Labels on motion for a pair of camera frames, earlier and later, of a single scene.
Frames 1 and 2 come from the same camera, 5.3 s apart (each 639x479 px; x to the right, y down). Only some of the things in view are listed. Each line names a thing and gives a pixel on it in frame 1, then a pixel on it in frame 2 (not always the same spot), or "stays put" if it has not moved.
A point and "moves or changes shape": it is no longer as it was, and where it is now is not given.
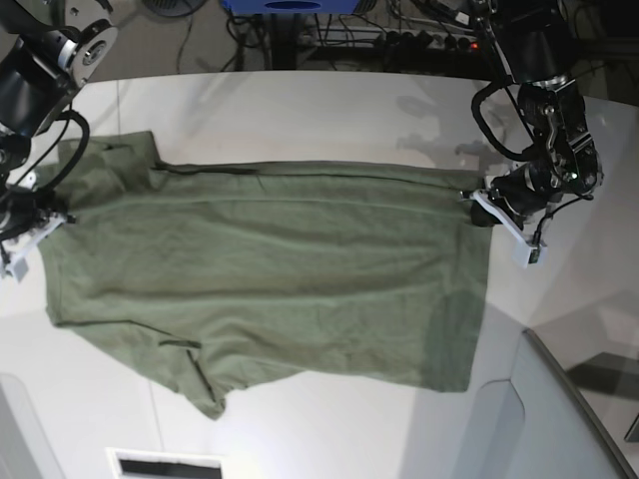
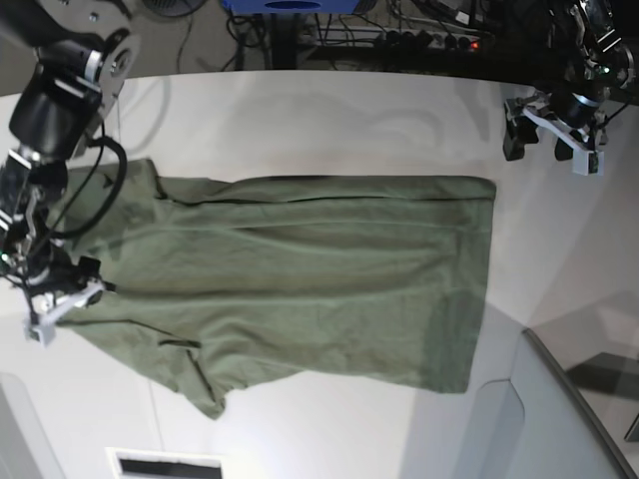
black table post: x=284 y=41 stays put
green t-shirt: x=233 y=271 moves or changes shape
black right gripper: x=518 y=193 to x=571 y=117
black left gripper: x=23 y=209 to x=61 y=275
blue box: x=292 y=6 stays put
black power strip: x=395 y=38 stays put
